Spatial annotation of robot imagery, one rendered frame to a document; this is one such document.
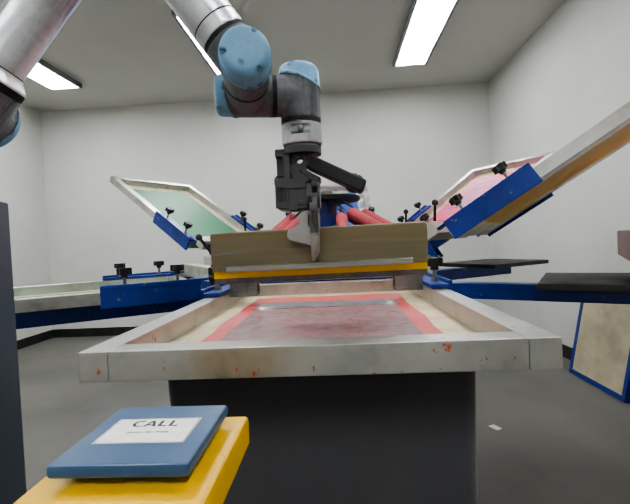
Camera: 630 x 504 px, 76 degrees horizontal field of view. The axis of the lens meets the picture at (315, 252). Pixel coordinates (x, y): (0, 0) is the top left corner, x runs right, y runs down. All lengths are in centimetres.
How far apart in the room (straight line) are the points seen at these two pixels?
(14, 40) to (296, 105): 47
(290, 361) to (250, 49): 43
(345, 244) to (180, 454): 52
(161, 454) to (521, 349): 40
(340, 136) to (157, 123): 239
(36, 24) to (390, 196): 471
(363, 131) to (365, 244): 468
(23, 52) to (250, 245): 49
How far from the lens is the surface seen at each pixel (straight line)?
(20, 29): 89
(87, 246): 616
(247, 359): 52
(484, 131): 570
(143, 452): 34
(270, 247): 77
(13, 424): 84
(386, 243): 76
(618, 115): 140
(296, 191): 75
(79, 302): 141
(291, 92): 78
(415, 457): 66
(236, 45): 65
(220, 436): 39
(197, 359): 53
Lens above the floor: 111
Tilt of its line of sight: 1 degrees down
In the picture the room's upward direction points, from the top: 3 degrees counter-clockwise
